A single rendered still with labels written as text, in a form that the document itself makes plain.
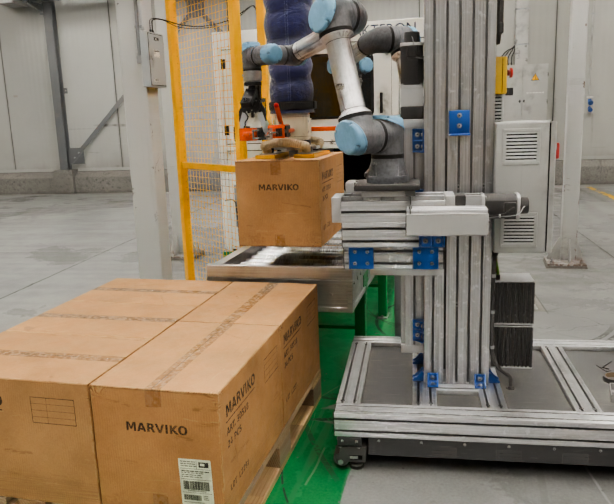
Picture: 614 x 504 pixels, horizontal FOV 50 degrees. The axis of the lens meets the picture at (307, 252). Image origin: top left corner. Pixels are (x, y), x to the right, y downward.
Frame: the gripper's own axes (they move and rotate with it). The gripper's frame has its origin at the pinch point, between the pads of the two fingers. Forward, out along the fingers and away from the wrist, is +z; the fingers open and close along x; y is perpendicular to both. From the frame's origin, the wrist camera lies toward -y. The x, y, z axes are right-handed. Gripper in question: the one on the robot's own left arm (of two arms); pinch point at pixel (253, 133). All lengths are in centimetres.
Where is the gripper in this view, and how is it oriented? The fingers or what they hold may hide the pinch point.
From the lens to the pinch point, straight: 268.5
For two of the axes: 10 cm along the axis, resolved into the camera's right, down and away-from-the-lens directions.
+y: 2.5, -2.0, 9.5
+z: 0.3, 9.8, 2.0
